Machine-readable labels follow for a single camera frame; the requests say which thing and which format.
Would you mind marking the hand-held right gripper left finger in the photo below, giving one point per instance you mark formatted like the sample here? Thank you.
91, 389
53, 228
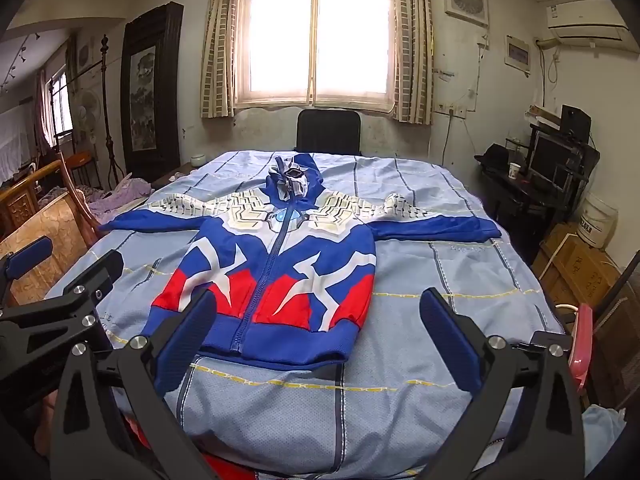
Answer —
186, 340

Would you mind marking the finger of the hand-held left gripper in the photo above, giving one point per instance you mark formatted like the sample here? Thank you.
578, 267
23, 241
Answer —
30, 257
85, 280

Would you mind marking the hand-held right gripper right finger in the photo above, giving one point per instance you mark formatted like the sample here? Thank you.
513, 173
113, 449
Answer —
450, 340

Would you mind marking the blue red white hooded jacket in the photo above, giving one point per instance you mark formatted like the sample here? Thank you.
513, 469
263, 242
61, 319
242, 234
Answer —
280, 280

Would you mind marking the carved wooden furniture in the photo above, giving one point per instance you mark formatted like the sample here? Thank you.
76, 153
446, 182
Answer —
45, 230

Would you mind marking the light blue striped bed sheet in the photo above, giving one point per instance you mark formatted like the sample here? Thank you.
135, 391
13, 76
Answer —
450, 265

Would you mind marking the purple cloth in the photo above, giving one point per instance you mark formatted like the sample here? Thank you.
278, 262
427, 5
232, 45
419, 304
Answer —
125, 192

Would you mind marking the dark wooden side table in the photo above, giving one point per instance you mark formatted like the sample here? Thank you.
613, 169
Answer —
172, 174

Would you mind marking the brown cardboard box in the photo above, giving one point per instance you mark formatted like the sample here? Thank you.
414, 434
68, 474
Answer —
575, 265

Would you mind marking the black computer desk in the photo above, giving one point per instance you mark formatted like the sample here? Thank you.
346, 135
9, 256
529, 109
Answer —
510, 200

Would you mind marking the dark wooden coat rack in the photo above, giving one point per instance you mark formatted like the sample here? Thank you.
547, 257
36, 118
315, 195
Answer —
106, 125

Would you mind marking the small side window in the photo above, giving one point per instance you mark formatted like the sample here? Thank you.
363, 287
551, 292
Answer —
60, 105

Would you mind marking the white standing fan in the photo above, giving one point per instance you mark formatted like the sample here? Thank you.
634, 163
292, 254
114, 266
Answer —
89, 110

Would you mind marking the small white bowl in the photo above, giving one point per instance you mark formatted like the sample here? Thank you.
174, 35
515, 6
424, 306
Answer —
198, 159

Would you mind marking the black mesh chair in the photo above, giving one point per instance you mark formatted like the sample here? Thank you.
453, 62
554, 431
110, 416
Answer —
620, 320

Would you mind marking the white paper cup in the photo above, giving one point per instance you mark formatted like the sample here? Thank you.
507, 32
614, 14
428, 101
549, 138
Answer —
514, 171

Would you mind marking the white plastic bucket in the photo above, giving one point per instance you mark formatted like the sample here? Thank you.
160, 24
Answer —
595, 220

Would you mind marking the black hat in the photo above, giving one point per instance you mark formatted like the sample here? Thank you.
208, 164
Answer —
492, 156

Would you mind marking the dark framed landscape painting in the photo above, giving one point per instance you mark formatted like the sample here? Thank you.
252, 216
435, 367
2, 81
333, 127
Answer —
150, 95

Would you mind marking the black computer monitor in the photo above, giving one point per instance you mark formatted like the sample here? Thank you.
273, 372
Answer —
550, 160

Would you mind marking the black speaker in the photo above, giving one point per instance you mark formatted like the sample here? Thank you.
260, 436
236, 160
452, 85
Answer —
575, 121

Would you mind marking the beige patterned curtain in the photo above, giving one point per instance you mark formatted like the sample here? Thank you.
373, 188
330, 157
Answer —
412, 45
217, 45

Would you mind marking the white electrical panel box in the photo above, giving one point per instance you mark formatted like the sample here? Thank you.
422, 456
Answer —
517, 54

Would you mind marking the large bright window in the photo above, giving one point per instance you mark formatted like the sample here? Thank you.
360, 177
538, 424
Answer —
315, 35

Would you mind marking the white air conditioner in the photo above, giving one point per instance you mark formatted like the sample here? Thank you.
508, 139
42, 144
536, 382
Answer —
585, 17

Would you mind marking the white wall power strip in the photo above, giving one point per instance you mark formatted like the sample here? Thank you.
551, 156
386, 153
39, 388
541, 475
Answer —
450, 109

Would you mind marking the white wall exhaust fan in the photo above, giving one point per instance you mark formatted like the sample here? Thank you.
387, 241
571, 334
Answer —
466, 0

